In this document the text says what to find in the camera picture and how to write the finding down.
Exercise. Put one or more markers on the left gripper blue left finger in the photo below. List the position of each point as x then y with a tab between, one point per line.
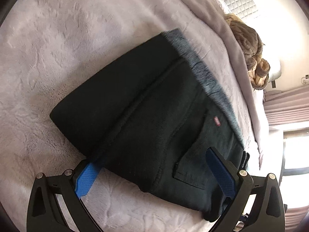
54	198

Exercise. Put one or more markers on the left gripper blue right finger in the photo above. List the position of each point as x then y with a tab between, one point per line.
255	201

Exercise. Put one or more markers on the black pants with patterned trim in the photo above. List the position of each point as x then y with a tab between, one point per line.
149	117

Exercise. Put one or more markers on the pink curtain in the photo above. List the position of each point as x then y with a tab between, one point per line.
287	111

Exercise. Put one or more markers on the lilac embossed bed blanket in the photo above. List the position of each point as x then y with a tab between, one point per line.
50	47

